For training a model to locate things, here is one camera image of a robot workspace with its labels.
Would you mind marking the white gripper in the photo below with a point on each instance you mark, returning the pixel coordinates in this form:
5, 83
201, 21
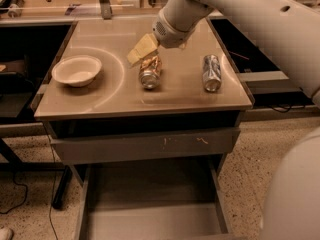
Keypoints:
169, 34

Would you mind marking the orange crushed soda can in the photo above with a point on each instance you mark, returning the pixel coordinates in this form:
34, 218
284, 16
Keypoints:
150, 72

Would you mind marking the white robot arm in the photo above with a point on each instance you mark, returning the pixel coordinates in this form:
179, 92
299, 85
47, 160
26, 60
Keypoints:
289, 34

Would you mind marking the silver blue soda can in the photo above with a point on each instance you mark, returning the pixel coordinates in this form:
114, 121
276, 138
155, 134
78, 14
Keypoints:
211, 73

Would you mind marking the grey drawer cabinet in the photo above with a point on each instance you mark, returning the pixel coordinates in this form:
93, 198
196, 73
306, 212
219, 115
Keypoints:
115, 103

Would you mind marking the grey top drawer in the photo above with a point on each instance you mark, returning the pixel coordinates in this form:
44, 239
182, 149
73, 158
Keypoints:
145, 146

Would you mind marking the open grey middle drawer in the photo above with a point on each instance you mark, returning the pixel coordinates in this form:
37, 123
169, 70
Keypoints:
165, 199

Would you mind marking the white paper bowl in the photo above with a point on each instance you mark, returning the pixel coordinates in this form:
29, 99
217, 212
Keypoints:
77, 71

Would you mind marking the white shoe tip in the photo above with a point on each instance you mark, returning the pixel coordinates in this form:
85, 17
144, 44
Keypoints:
6, 234

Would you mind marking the grey metal post left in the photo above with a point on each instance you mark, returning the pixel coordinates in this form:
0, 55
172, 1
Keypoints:
106, 11

